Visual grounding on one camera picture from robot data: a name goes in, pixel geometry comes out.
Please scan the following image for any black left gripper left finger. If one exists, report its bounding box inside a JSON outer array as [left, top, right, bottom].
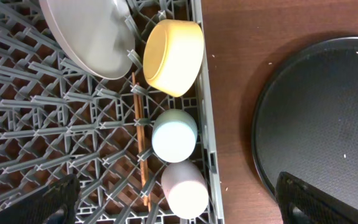
[[0, 174, 80, 224]]

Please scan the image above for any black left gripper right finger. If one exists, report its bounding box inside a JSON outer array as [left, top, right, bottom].
[[275, 172, 358, 224]]

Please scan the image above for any pink plastic cup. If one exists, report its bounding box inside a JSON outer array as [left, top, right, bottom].
[[161, 161, 209, 219]]

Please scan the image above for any blue plastic cup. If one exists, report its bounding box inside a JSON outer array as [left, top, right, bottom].
[[152, 109, 198, 163]]

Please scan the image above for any wooden chopstick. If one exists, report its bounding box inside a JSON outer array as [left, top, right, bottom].
[[132, 72, 150, 210], [134, 93, 151, 211]]

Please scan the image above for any grey round plate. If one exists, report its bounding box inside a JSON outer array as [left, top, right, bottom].
[[39, 0, 135, 80]]

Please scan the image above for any yellow plastic bowl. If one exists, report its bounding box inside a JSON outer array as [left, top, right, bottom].
[[143, 19, 204, 97]]

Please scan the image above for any grey plastic dishwasher rack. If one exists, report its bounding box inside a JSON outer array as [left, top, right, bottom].
[[0, 1, 224, 223]]

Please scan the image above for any round black tray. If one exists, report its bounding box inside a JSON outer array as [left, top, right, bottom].
[[251, 35, 358, 209]]

